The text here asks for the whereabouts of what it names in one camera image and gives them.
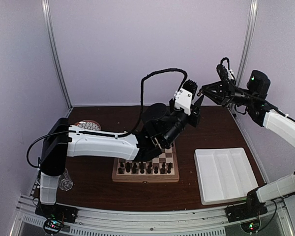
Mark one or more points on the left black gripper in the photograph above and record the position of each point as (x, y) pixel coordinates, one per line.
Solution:
(196, 109)

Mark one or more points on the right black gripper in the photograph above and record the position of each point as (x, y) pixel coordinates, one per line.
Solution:
(227, 92)

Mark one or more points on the wooden chess board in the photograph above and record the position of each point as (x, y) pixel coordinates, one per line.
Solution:
(167, 156)

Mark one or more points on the dark king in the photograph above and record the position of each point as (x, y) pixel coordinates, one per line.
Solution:
(142, 167)

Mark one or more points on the dark queen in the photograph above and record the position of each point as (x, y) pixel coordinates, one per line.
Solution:
(134, 170)

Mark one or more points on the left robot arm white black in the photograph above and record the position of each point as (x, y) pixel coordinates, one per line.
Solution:
(161, 126)

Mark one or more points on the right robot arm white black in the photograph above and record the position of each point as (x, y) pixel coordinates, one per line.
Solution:
(264, 114)

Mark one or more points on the white plastic compartment tray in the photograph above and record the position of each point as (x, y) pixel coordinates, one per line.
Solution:
(224, 175)

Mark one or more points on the patterned ceramic plate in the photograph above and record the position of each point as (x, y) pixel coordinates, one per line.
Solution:
(89, 125)

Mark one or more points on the clear drinking glass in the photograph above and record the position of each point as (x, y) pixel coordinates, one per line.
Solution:
(65, 181)

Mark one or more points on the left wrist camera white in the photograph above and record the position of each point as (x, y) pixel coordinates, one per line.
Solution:
(184, 96)

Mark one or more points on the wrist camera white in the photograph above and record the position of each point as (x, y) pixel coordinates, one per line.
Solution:
(184, 96)
(225, 73)

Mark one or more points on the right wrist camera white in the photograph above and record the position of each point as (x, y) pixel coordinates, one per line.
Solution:
(225, 73)

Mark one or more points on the right aluminium frame post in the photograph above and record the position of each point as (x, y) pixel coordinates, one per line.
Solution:
(250, 29)

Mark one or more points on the aluminium frame post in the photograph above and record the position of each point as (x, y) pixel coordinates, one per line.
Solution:
(55, 56)
(250, 29)

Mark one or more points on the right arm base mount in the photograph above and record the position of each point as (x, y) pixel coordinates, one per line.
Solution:
(243, 212)

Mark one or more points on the front aluminium rail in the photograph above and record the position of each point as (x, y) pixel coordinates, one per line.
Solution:
(201, 222)

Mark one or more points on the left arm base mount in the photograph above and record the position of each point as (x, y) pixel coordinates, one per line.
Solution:
(56, 212)

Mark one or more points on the left aluminium frame post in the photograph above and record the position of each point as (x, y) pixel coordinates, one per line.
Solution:
(55, 56)

